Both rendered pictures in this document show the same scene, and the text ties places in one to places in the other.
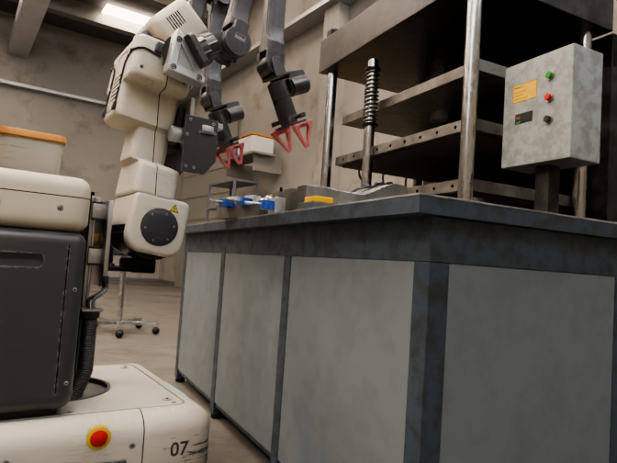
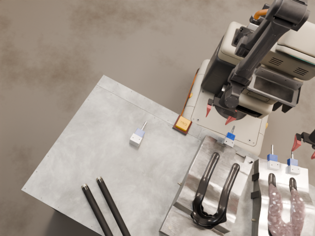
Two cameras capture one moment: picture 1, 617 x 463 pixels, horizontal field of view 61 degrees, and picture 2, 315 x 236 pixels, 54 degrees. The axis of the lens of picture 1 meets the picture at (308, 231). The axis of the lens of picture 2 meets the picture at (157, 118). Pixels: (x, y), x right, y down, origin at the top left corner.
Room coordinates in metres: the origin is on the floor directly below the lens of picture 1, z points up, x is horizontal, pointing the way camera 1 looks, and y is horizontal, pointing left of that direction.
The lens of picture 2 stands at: (1.73, -0.66, 2.25)
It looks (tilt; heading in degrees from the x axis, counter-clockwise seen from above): 65 degrees down; 125
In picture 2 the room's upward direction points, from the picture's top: 21 degrees clockwise
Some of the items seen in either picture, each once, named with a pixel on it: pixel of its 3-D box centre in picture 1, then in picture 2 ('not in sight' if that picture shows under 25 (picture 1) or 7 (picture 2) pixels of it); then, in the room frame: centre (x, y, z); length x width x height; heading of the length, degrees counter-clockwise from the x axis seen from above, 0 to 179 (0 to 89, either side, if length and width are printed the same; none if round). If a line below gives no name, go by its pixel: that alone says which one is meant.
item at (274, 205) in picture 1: (263, 204); (230, 136); (1.64, 0.15, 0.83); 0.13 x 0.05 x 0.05; 119
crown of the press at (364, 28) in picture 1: (444, 65); not in sight; (2.72, -0.66, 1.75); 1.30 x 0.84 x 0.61; 27
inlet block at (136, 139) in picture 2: not in sight; (140, 132); (1.36, -0.24, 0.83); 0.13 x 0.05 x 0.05; 117
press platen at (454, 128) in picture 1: (447, 156); not in sight; (2.75, -0.71, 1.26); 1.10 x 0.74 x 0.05; 27
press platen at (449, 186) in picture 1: (444, 203); not in sight; (2.75, -0.71, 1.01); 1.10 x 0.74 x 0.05; 27
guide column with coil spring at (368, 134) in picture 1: (365, 181); not in sight; (2.72, -0.28, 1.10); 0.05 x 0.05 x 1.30
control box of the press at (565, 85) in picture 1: (544, 256); not in sight; (1.92, -0.87, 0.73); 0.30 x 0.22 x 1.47; 27
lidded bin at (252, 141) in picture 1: (255, 146); not in sight; (7.61, 0.86, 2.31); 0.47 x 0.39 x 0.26; 34
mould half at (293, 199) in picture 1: (353, 204); (209, 193); (1.79, -0.15, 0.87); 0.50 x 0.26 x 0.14; 117
